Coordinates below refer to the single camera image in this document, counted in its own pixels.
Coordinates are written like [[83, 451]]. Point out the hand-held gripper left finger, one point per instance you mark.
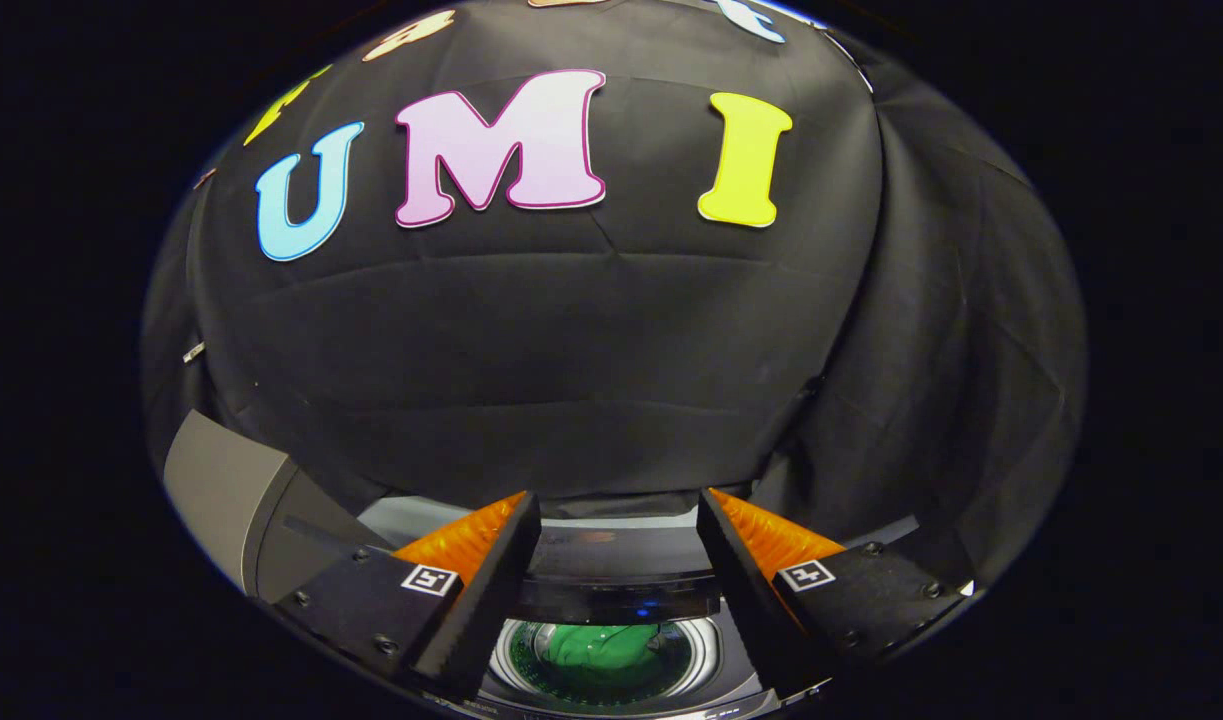
[[486, 600]]

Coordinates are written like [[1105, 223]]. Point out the black backdrop cloth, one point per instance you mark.
[[571, 380]]

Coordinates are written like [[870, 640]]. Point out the white clip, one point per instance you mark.
[[193, 352]]

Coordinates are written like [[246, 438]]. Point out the pink clip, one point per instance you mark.
[[203, 179]]

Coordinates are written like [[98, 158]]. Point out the grey washing machine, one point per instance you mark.
[[611, 545]]

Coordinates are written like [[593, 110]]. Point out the green polo shirt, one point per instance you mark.
[[591, 650]]

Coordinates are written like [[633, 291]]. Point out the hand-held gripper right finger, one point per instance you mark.
[[746, 600]]

